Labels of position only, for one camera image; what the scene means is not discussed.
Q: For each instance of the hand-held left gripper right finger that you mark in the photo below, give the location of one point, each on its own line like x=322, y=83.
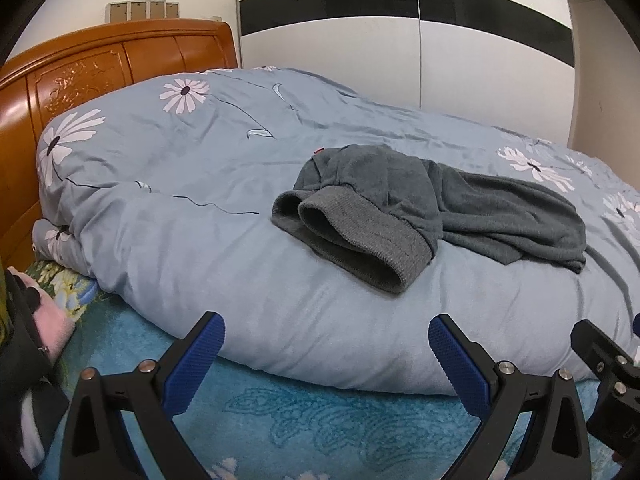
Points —
x=460, y=360

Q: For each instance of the blue daisy print duvet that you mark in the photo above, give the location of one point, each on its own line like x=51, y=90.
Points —
x=210, y=240

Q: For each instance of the grey knit sweater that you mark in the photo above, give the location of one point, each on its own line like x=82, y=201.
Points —
x=380, y=200

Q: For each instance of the beige wall switch panel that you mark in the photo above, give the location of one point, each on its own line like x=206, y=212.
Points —
x=142, y=11

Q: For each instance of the white wardrobe with black stripe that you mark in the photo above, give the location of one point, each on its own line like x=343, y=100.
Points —
x=350, y=75

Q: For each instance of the carved wooden headboard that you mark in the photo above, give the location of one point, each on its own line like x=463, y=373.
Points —
x=100, y=70

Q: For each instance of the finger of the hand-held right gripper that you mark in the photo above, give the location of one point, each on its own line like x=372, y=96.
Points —
x=602, y=352

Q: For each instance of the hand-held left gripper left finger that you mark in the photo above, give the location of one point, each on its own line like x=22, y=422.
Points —
x=192, y=360

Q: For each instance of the teal floral plush blanket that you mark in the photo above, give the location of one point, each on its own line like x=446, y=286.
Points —
x=310, y=430

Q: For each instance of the pink cloth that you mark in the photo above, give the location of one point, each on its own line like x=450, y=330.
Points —
x=50, y=315

